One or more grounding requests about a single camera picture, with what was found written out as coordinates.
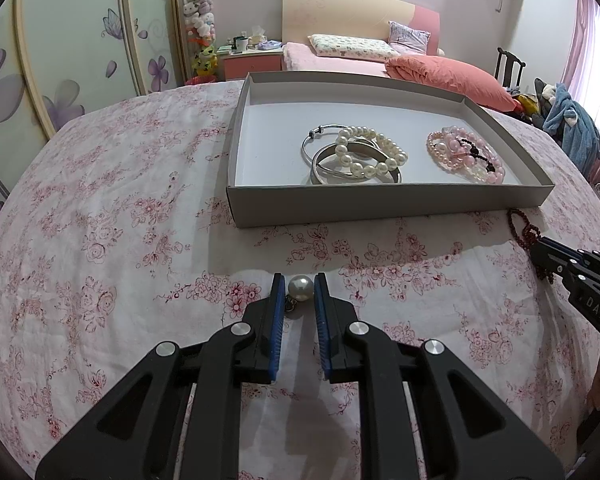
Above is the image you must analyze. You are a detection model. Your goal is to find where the white patterned pillow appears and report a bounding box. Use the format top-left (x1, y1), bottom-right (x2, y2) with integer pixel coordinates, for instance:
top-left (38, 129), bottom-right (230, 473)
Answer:
top-left (307, 34), bottom-right (402, 63)

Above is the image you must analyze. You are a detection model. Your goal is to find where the blue plush garment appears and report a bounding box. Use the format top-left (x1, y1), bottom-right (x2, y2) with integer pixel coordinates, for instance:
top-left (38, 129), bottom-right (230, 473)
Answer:
top-left (542, 82), bottom-right (600, 176)

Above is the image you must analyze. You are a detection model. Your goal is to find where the column of plush toys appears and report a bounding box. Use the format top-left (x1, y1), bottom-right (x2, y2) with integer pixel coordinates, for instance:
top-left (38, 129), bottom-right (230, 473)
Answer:
top-left (181, 0), bottom-right (220, 83)

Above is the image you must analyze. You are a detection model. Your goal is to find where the wide silver cuff bangle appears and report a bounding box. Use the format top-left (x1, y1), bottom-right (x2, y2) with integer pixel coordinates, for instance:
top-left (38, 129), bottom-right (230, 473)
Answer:
top-left (310, 140), bottom-right (402, 186)

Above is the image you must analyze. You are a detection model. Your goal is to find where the cream and pink headboard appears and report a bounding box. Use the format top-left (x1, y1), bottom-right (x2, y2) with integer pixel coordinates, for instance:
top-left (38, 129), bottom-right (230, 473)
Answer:
top-left (281, 0), bottom-right (441, 58)

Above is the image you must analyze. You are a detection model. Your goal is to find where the pink curtain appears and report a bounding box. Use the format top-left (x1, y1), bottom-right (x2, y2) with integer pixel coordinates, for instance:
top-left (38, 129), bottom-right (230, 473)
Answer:
top-left (562, 0), bottom-right (600, 186)

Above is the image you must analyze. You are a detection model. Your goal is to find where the orange pink pillow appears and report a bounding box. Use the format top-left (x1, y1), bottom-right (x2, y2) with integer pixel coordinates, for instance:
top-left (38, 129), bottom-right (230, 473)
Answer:
top-left (384, 55), bottom-right (523, 113)

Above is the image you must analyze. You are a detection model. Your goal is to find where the dark wooden chair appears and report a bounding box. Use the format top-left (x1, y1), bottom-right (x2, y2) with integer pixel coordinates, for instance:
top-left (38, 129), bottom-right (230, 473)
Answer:
top-left (495, 47), bottom-right (526, 93)

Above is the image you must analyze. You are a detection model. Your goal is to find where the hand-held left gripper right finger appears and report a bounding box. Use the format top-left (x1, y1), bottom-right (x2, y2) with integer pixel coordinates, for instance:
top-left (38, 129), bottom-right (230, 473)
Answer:
top-left (314, 272), bottom-right (566, 480)

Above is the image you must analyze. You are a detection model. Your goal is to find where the flower-painted wardrobe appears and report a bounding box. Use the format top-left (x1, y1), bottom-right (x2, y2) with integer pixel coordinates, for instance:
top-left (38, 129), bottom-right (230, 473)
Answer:
top-left (0, 0), bottom-right (191, 243)

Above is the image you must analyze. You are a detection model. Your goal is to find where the large pink bead bracelet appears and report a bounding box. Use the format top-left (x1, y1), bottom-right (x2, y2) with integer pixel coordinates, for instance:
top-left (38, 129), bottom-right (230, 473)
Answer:
top-left (430, 127), bottom-right (507, 184)

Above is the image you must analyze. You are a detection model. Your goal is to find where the purple floral pillow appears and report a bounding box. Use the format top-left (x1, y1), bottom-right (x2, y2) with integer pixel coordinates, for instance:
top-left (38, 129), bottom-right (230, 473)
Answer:
top-left (387, 21), bottom-right (431, 56)

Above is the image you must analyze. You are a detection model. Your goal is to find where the grey cardboard tray box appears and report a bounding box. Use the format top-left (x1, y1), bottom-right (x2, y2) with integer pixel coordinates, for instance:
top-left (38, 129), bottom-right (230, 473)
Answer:
top-left (226, 71), bottom-right (556, 230)

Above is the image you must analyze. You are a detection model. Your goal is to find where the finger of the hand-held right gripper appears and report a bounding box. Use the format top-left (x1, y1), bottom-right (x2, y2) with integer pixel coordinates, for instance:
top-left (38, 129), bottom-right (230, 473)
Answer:
top-left (530, 237), bottom-right (583, 283)

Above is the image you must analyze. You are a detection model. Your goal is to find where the small pink pearl bracelet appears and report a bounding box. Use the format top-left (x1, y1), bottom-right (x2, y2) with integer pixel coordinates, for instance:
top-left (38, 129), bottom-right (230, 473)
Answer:
top-left (426, 130), bottom-right (481, 172)

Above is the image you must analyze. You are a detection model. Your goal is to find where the dark red bead bracelet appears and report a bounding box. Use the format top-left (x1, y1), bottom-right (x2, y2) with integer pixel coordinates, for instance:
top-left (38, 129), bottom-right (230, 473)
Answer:
top-left (507, 207), bottom-right (556, 283)

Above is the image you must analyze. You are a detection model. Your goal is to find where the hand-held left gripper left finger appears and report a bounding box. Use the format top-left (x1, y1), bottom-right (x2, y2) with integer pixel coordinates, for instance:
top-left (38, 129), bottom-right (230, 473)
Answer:
top-left (35, 272), bottom-right (287, 480)

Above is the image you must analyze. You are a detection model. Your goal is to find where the white pearl bracelet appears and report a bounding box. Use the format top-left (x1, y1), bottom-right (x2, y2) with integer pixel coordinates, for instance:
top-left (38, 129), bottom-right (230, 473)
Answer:
top-left (334, 125), bottom-right (410, 179)

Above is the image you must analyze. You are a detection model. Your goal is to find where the pink nightstand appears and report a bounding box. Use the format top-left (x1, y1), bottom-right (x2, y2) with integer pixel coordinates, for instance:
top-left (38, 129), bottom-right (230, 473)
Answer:
top-left (219, 42), bottom-right (285, 81)

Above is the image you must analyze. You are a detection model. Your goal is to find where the thin silver bangle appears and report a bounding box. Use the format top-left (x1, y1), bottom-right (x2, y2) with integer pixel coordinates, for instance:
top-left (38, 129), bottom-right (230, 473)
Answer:
top-left (302, 125), bottom-right (381, 181)

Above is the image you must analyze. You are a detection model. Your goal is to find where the pearl earring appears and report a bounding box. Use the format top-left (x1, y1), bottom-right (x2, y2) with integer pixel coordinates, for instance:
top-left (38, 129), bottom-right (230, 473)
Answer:
top-left (286, 275), bottom-right (312, 314)

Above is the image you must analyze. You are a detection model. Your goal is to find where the black bead bracelet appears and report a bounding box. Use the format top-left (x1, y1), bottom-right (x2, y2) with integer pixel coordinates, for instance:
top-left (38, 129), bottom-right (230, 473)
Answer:
top-left (452, 135), bottom-right (498, 172)

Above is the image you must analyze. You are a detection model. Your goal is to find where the pink bed sheet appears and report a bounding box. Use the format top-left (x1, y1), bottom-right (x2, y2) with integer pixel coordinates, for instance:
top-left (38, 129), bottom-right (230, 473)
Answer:
top-left (281, 41), bottom-right (396, 75)

